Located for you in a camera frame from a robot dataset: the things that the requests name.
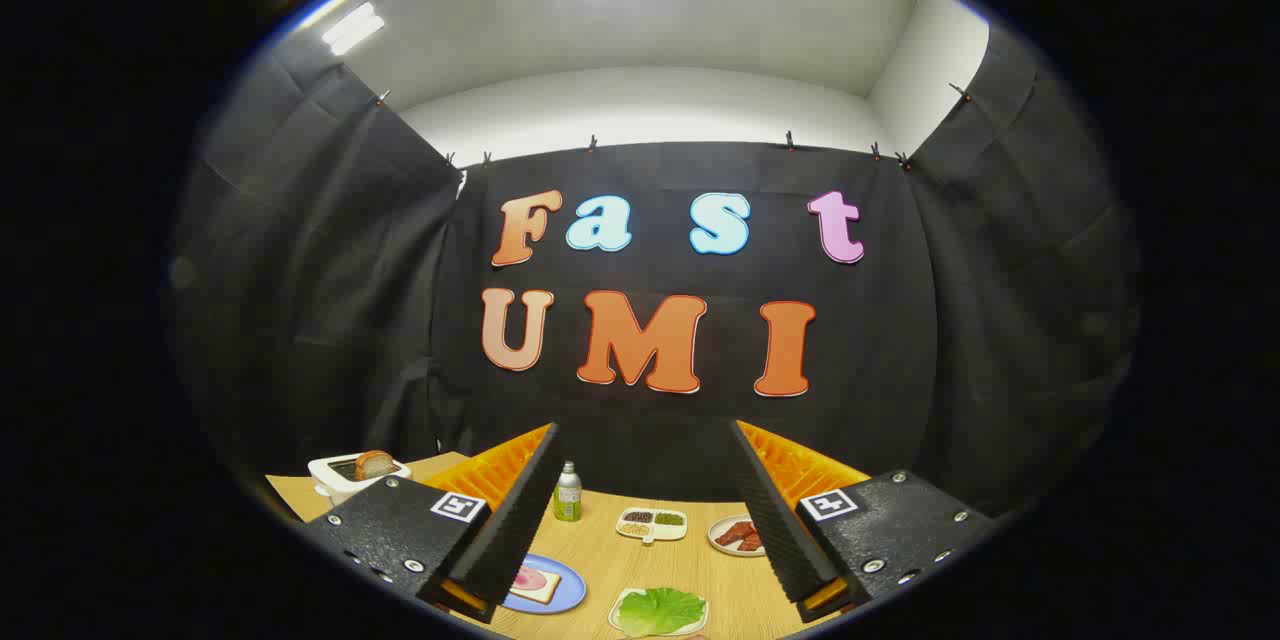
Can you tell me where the white rectangular plate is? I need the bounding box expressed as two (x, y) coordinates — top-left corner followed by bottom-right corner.
(608, 588), (711, 638)

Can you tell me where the white round plate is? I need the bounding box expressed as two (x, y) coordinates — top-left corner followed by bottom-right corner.
(707, 515), (769, 558)

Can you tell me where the small ceiling light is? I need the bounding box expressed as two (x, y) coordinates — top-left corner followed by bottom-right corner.
(320, 2), (386, 56)

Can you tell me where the silver bottle with green label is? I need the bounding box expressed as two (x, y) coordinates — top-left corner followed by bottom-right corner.
(554, 462), (583, 523)

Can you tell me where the white square bread slice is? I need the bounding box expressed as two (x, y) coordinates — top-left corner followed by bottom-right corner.
(510, 565), (563, 605)

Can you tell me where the green lettuce leaf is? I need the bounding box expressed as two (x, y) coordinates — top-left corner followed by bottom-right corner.
(618, 588), (707, 637)

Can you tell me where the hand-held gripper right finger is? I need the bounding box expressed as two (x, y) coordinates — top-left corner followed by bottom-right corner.
(729, 420), (996, 624)

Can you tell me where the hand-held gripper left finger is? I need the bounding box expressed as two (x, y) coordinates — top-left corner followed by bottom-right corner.
(303, 423), (567, 624)

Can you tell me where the blue round plate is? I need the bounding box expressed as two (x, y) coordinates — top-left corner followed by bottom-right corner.
(500, 553), (588, 616)

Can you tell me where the white toaster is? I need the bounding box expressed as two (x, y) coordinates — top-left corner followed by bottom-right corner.
(308, 453), (413, 506)

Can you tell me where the white divided dish with beans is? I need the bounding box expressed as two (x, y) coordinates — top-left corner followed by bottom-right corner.
(615, 507), (689, 546)

